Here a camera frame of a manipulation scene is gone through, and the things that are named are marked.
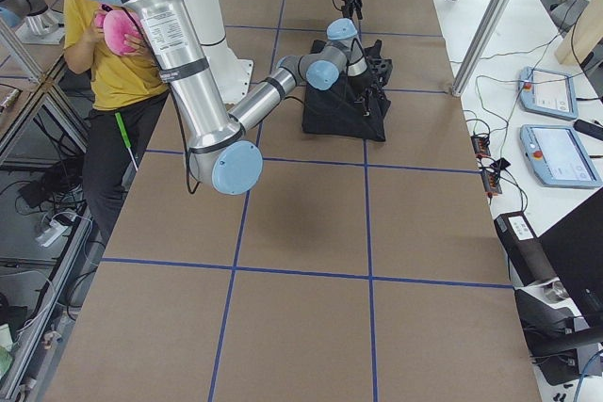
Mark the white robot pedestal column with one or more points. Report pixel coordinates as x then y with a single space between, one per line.
208 25

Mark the far blue teach pendant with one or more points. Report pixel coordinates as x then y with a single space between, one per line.
548 93

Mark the black monitor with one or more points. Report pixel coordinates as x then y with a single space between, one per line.
573 246

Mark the pink plush toy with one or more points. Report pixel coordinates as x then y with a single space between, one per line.
116 25

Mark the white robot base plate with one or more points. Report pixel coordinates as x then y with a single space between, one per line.
233 79

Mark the black printed t-shirt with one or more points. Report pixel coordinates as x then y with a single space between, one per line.
340 111

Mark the near blue teach pendant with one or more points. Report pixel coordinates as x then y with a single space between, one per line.
557 157

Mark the blue teach pendant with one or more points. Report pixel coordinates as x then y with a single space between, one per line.
548 93
557 157

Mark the person in yellow shirt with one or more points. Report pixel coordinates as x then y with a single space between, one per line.
128 99

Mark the aluminium frame post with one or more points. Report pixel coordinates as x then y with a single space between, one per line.
478 44

